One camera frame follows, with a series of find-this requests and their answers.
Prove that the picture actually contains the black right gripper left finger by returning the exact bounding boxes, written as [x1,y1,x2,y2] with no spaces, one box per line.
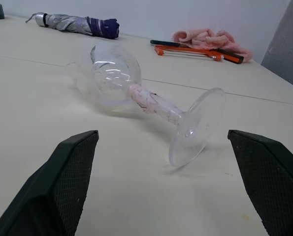
[0,130,99,236]

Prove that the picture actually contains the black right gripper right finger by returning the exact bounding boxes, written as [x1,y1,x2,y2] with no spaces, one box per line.
[227,129,293,236]

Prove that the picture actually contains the clear wine glass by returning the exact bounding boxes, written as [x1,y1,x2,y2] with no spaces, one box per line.
[65,44,226,168]

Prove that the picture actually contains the grey partition panel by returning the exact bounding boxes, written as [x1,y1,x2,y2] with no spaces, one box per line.
[260,0,293,77]

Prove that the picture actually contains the orange hacksaw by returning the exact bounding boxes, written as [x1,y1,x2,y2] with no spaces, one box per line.
[155,45,245,65]

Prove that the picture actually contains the pink towel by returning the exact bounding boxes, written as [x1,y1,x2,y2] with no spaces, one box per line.
[171,28,253,62]

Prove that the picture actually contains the folded silver purple umbrella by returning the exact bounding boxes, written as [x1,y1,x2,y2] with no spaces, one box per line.
[25,12,120,39]

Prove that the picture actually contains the dark blue scissors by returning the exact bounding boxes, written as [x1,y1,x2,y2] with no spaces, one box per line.
[150,39,194,48]

